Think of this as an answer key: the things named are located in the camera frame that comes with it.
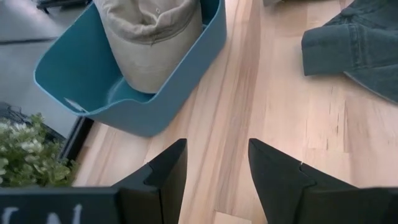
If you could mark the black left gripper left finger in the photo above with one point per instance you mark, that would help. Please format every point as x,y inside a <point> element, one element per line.
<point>161,189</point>

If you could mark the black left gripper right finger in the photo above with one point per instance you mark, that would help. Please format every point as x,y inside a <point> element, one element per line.
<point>280,186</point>

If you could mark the dark denim cap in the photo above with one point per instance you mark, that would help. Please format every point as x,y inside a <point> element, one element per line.
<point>357,43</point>

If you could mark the beige plush toy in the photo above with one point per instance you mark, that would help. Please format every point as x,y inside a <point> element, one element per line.
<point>149,53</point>

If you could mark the green plant in black pot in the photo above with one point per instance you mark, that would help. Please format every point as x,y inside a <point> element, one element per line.
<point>28,155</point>

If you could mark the teal plastic bin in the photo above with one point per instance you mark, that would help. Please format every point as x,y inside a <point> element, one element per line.
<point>77,68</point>

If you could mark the black table edge frame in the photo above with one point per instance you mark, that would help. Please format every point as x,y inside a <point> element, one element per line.
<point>76,137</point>

